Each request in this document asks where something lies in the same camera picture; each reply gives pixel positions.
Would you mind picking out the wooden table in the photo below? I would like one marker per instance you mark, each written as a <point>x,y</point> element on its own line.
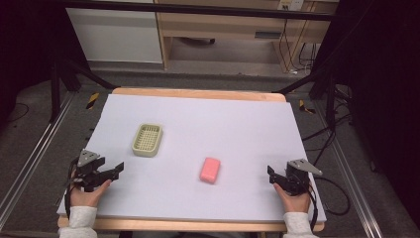
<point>198,93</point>

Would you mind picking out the green soap dish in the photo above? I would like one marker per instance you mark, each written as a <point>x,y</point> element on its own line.
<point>147,140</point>

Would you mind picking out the metal floor rail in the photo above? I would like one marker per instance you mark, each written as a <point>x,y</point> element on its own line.
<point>36,152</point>
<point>350,178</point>

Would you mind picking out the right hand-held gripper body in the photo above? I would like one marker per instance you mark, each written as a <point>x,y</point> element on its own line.
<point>298,177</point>

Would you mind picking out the yellow black floor tape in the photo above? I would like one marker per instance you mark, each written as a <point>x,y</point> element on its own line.
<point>305,107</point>
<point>92,100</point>

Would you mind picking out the white foam mat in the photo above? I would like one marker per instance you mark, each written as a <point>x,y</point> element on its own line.
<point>211,125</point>

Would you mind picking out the wooden desk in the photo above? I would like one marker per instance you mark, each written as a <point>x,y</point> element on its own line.
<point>228,24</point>

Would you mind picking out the white cabinet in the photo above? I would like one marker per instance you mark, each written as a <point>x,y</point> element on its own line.
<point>115,36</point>

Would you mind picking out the black curtain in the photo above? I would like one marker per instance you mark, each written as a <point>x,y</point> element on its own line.
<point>383,82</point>
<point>23,39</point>

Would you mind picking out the person's right hand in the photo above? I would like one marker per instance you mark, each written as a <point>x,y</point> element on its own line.
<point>295,201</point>

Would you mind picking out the person's left hand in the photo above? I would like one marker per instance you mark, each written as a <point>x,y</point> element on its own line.
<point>87,196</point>

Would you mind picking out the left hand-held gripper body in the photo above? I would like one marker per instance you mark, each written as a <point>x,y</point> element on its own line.
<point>88,172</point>

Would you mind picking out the pink soap bar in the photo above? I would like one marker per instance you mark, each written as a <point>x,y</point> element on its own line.
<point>210,170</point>

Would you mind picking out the black metal stand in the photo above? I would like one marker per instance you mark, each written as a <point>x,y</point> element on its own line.
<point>330,99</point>
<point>55,89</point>

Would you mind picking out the black horizontal frame bar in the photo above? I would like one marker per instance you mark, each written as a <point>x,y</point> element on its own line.
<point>198,9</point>

